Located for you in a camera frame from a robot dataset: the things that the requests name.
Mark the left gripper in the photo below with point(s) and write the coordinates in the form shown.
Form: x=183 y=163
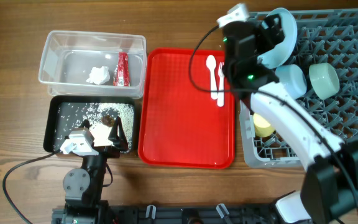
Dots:
x=119 y=140

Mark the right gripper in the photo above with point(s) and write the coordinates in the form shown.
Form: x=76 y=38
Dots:
x=268 y=37

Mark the brown food scrap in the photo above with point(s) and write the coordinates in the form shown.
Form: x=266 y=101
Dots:
x=108 y=121

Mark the large light blue plate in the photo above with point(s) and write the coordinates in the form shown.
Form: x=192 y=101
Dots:
x=281 y=52

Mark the white napkin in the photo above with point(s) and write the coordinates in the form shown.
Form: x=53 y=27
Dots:
x=99 y=76

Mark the red ketchup packet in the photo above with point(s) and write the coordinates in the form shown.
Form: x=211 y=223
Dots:
x=121 y=73

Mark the small light blue bowl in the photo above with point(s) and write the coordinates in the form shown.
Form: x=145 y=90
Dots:
x=293 y=79

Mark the white plastic spoon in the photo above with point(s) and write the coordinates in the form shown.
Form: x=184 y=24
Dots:
x=211 y=65

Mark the mint green bowl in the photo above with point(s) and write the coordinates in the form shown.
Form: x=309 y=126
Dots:
x=324 y=80

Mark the white plastic fork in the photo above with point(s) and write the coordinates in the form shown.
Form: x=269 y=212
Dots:
x=220 y=99

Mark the yellow plastic cup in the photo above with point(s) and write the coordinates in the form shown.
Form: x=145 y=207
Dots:
x=262 y=127

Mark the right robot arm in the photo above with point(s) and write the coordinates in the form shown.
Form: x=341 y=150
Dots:
x=330 y=186

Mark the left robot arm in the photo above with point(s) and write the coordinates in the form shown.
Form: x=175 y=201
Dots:
x=83 y=186

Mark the black waste tray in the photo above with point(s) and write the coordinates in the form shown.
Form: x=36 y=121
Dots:
x=68 y=112

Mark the clear plastic bin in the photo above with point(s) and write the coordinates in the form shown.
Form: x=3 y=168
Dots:
x=69 y=56

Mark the red serving tray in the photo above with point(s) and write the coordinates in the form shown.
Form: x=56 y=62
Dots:
x=180 y=125

